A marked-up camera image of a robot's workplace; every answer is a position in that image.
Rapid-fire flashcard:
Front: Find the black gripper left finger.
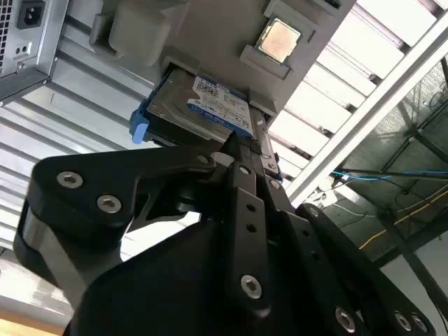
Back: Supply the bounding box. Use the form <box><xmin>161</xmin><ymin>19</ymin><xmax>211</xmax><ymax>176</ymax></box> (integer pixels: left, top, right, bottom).
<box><xmin>13</xmin><ymin>139</ymin><xmax>273</xmax><ymax>319</ymax></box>

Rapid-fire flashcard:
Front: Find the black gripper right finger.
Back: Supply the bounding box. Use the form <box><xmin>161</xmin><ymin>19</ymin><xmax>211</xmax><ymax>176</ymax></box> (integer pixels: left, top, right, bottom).
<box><xmin>250</xmin><ymin>141</ymin><xmax>439</xmax><ymax>336</ymax></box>

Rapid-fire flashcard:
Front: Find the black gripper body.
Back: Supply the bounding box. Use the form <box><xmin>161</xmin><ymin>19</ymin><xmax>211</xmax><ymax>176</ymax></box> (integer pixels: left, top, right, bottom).
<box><xmin>61</xmin><ymin>194</ymin><xmax>327</xmax><ymax>336</ymax></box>

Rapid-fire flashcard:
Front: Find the hard disk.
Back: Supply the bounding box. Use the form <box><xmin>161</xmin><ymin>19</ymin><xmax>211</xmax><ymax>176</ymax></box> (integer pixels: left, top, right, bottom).
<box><xmin>129</xmin><ymin>68</ymin><xmax>284</xmax><ymax>183</ymax></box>

